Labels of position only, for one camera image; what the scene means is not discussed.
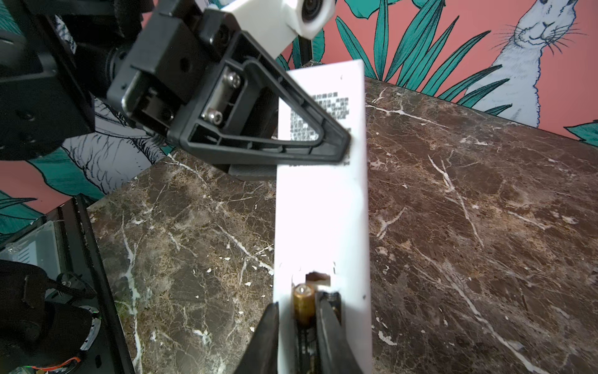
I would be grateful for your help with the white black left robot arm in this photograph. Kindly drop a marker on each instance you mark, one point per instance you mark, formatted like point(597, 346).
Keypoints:
point(63, 56)

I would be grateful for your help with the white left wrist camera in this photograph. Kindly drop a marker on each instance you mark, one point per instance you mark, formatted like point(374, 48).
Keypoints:
point(274, 24)

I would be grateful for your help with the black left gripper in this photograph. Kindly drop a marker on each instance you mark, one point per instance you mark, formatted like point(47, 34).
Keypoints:
point(195, 76)

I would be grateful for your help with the black left corner frame post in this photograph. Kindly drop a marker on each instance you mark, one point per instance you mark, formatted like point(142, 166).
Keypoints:
point(304, 48)

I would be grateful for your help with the white remote control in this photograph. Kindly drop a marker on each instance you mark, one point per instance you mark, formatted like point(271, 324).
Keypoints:
point(322, 229)

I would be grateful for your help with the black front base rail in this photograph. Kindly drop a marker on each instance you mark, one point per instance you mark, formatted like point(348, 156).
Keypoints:
point(80, 253)

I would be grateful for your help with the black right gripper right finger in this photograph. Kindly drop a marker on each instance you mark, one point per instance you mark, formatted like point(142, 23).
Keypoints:
point(334, 352)

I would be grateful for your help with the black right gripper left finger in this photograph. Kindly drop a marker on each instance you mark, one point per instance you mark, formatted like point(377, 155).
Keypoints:
point(260, 357)

